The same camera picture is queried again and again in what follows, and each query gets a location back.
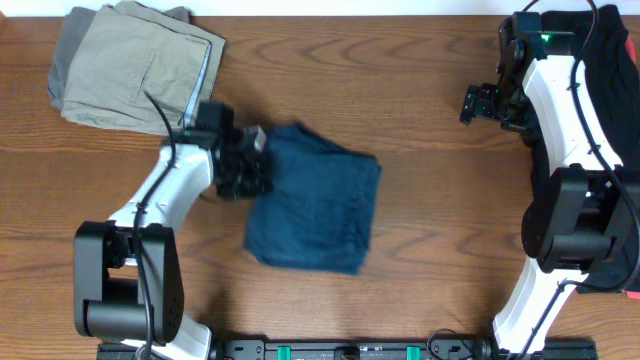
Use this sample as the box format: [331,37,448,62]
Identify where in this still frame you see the khaki folded trousers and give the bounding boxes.
[61,1,225,135]

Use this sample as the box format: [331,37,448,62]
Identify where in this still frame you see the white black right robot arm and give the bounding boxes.
[460,5,639,359]

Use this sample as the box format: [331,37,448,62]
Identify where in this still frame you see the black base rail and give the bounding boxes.
[96,336,599,360]

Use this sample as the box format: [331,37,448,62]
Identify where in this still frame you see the black garment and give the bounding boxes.
[531,4,639,287]

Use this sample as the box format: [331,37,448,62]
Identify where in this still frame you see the navy blue shorts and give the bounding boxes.
[244,124,382,275]

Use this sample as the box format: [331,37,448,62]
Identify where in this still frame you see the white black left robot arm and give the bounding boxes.
[73,102,272,359]

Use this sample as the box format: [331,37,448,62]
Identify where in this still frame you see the grey folded garment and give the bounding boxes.
[47,2,191,109]

